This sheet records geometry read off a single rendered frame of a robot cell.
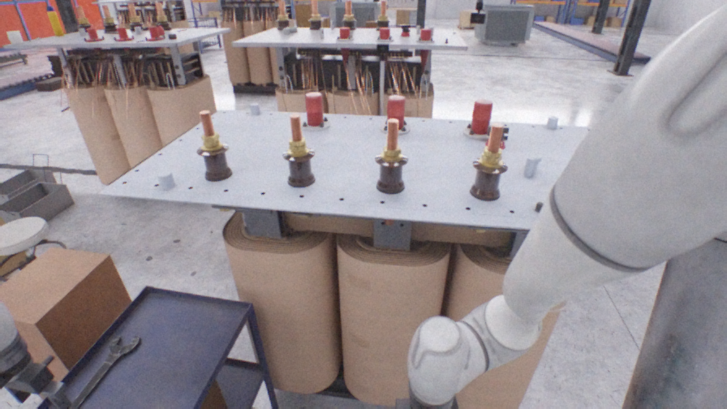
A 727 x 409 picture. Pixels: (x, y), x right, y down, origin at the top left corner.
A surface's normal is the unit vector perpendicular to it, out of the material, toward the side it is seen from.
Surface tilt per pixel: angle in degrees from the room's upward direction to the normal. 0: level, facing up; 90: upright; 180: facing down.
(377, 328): 90
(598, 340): 0
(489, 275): 90
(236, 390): 0
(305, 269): 90
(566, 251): 104
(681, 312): 92
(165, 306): 0
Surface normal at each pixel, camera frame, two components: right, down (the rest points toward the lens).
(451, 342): 0.05, -0.72
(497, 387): -0.14, 0.49
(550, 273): -0.75, 0.53
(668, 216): -0.50, 0.58
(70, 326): 0.99, 0.07
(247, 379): 0.00, -0.87
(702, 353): -0.69, 0.31
